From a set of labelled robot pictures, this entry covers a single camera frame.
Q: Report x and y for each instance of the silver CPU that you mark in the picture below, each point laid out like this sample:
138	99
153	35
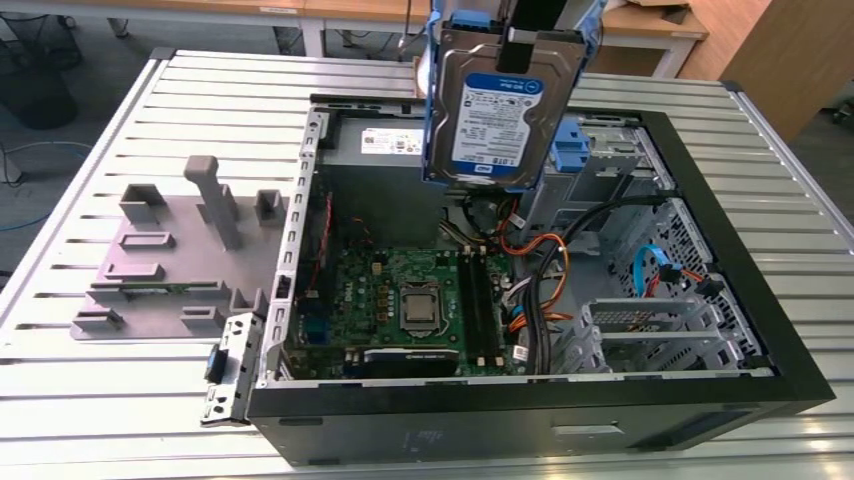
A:
421	306

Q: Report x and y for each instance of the black waste bin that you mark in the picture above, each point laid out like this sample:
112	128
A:
41	90

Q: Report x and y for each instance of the blue VGA connector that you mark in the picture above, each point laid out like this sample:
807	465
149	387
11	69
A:
217	365

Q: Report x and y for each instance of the black graphics card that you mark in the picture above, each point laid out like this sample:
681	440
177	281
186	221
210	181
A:
410	362

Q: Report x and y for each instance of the metal disk bay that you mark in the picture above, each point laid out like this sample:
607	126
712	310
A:
668	336

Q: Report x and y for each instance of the blue plastic drive latch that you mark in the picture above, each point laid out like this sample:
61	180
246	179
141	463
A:
576	150

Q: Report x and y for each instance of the black PC case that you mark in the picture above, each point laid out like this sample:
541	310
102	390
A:
468	415

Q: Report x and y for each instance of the grey parts rack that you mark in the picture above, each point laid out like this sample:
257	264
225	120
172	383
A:
194	260

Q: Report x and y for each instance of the metal slot retention bracket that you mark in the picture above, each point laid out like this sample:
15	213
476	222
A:
237	350

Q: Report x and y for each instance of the CPU socket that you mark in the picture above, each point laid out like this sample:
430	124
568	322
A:
422	327

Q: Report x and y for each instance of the green motherboard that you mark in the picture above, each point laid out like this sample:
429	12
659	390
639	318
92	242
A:
374	280

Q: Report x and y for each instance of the metal drive cage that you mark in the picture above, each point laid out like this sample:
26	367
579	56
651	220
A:
615	185

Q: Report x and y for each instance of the wooden cabinet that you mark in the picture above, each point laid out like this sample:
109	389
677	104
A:
788	60

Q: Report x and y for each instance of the green RAM stick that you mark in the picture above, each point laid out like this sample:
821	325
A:
170	289

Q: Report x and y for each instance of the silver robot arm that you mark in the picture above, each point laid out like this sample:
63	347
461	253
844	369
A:
420	75

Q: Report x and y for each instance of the grey power supply unit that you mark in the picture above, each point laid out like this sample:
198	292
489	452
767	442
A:
381	200

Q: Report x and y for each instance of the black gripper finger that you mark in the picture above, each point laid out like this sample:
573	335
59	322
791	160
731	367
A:
516	60

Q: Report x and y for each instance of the wooden top white desk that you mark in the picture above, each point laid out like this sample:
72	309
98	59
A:
641	27
221	7

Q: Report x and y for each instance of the hard disk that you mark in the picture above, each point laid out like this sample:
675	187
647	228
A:
494	130

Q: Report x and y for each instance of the black RAM slot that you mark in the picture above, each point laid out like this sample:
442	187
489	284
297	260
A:
469	310
477	310
486	310

